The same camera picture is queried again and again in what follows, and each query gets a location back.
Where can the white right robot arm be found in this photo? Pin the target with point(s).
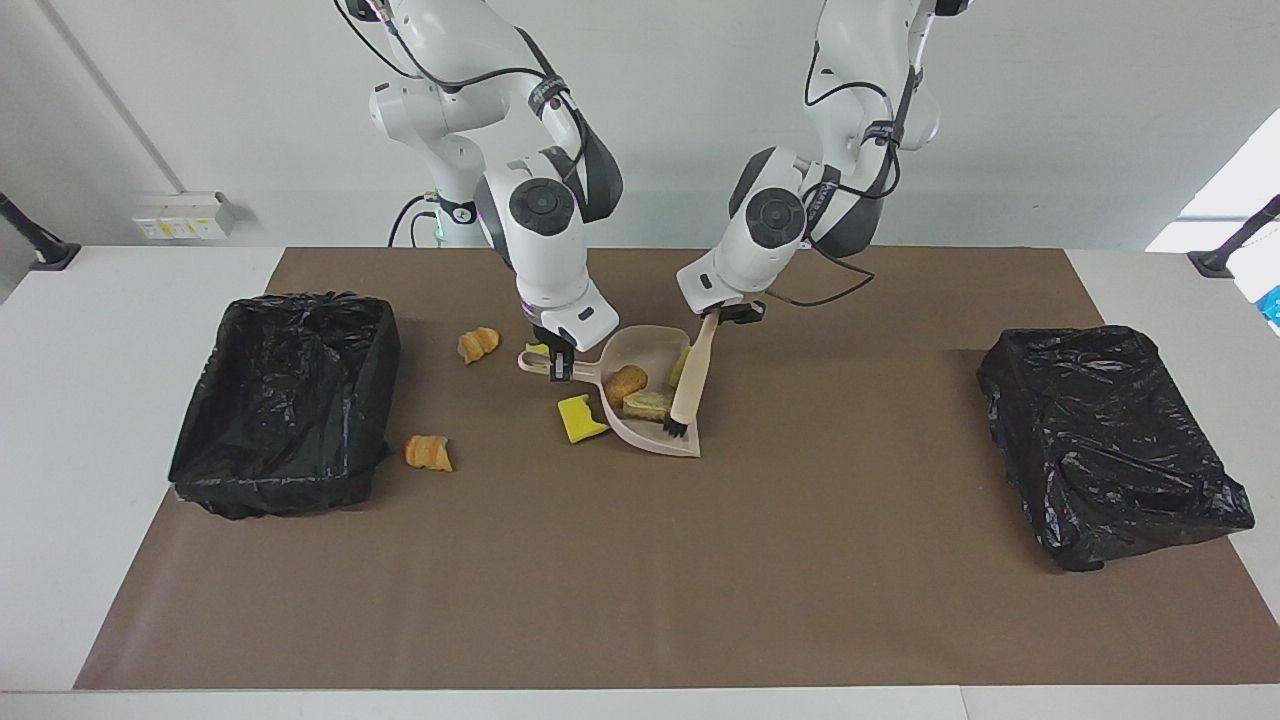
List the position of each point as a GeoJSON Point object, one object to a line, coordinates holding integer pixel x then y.
{"type": "Point", "coordinates": [545, 230]}

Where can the white wall socket box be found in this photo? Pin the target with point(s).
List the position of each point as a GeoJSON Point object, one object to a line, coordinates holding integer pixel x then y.
{"type": "Point", "coordinates": [185, 215]}

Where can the blue packet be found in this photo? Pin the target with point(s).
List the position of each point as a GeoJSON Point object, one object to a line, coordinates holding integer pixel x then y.
{"type": "Point", "coordinates": [1272, 305]}

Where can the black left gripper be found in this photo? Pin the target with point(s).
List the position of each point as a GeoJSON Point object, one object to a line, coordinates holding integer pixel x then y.
{"type": "Point", "coordinates": [735, 303]}

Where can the brown table mat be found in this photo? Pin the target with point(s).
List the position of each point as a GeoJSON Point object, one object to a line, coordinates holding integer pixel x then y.
{"type": "Point", "coordinates": [640, 620]}

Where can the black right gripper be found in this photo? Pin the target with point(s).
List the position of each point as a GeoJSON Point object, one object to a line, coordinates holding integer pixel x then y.
{"type": "Point", "coordinates": [555, 343]}

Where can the pink plastic dustpan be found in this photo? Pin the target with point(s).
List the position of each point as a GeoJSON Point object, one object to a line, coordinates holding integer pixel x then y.
{"type": "Point", "coordinates": [650, 440]}

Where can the beige hand brush black bristles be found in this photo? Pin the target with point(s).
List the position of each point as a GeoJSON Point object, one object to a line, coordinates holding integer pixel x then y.
{"type": "Point", "coordinates": [695, 375]}

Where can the croissant piece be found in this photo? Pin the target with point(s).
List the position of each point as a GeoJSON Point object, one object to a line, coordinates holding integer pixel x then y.
{"type": "Point", "coordinates": [648, 405]}
{"type": "Point", "coordinates": [428, 453]}
{"type": "Point", "coordinates": [478, 345]}

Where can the bin with black bag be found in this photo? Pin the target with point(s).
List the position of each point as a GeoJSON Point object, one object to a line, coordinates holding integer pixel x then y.
{"type": "Point", "coordinates": [1100, 440]}
{"type": "Point", "coordinates": [280, 400]}

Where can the brown bread roll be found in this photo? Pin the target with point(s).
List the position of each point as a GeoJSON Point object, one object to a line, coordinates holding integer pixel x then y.
{"type": "Point", "coordinates": [625, 385]}

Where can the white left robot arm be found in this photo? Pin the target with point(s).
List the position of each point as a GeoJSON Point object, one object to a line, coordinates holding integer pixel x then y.
{"type": "Point", "coordinates": [770, 220]}

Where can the notched yellow sponge piece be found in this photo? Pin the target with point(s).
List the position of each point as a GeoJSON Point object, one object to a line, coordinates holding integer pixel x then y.
{"type": "Point", "coordinates": [580, 420]}

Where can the black clamp stand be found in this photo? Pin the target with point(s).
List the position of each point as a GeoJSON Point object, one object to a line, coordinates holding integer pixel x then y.
{"type": "Point", "coordinates": [45, 250]}
{"type": "Point", "coordinates": [1225, 258]}

